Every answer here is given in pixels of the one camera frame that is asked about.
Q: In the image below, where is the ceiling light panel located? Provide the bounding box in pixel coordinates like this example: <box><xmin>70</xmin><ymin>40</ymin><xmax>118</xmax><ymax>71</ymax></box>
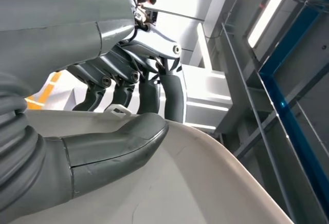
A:
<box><xmin>248</xmin><ymin>0</ymin><xmax>296</xmax><ymax>48</ymax></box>

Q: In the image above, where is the blue steel storage rack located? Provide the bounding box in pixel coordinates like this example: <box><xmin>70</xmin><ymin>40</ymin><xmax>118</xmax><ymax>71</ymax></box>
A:
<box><xmin>258</xmin><ymin>0</ymin><xmax>329</xmax><ymax>218</ymax></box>

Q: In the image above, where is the white podium with light strips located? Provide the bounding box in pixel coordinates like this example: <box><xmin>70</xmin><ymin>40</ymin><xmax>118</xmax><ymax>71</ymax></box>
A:
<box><xmin>180</xmin><ymin>64</ymin><xmax>233</xmax><ymax>131</ymax></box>

